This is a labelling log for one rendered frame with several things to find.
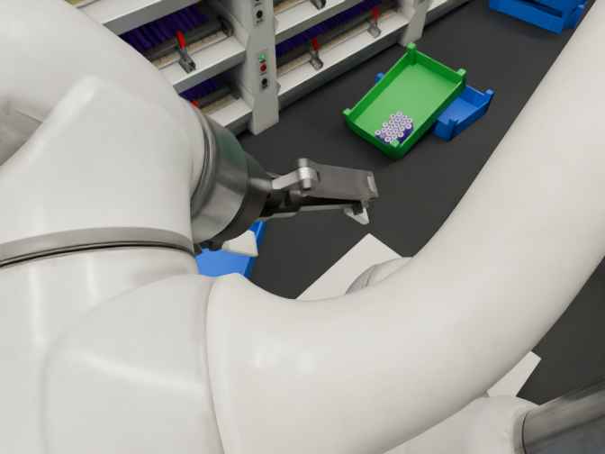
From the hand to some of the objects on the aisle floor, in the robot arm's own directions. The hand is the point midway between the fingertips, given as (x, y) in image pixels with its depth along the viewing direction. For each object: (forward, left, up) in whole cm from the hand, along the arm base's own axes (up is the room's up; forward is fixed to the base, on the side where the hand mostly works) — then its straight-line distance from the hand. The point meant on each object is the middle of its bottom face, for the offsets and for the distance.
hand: (302, 226), depth 52 cm
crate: (+40, -92, -55) cm, 114 cm away
